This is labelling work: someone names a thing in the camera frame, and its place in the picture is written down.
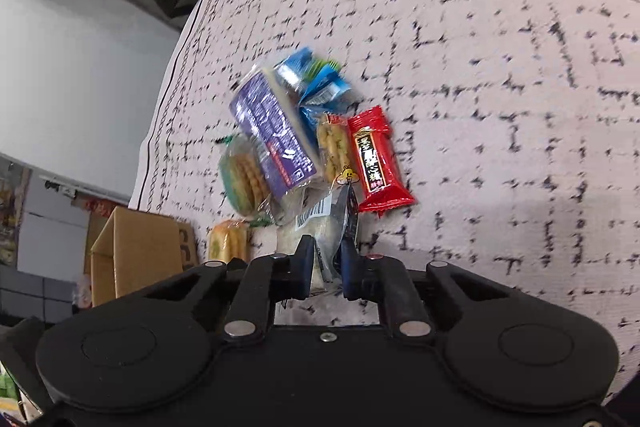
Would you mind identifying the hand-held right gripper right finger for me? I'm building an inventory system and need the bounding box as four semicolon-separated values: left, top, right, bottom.
342;241;521;339

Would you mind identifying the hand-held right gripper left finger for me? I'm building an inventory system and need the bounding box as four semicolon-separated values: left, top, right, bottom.
115;234;315;339

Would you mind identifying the clear packet with white snack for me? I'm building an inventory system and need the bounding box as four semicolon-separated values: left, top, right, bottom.
277;182;362;293

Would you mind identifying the yellow green snack packet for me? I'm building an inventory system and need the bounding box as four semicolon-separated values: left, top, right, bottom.
207;219;252;266

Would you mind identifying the green packet of round crackers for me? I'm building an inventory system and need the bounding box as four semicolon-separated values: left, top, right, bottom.
218;134;275;224

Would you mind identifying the red snack packet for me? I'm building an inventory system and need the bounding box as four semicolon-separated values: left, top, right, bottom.
346;105;416;218

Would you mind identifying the clear packet of biscuit sticks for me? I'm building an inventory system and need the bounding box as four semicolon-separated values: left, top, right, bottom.
316;114;358;188

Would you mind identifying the purple snack packet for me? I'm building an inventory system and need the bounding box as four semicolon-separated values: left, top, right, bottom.
228;66;321;200

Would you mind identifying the cardboard box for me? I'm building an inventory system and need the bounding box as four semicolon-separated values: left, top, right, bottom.
90;206;199;308

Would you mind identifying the blue snack packet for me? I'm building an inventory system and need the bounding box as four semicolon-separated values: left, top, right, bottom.
298;67;354;118
274;48;313;90

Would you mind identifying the small green snack packet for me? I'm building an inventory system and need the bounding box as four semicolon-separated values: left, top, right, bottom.
305;57;342;80

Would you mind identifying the white cabinet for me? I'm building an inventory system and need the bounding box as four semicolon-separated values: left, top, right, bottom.
17;176;128;280

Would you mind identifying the white patterned blanket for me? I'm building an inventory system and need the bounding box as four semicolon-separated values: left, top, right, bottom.
127;0;640;405

